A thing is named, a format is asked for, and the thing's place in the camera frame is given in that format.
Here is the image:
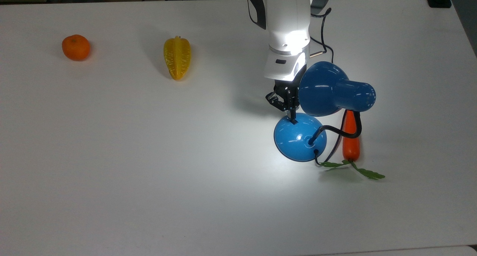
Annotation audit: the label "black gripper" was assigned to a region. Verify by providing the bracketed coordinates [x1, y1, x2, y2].
[265, 79, 301, 124]

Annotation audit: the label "blue desk lamp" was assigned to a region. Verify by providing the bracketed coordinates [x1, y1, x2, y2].
[274, 61, 377, 162]

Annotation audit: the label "orange toy carrot green leaves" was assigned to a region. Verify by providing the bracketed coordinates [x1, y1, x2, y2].
[320, 110, 386, 180]

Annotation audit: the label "yellow toy starfruit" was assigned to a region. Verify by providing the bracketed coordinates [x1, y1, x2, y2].
[163, 36, 192, 82]

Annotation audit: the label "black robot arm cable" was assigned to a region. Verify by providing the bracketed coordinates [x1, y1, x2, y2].
[310, 7, 332, 48]

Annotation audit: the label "orange toy mandarin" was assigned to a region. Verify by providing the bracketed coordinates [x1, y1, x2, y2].
[61, 34, 91, 61]

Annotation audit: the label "black lamp power cable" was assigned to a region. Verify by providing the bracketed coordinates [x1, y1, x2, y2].
[310, 36, 347, 165]

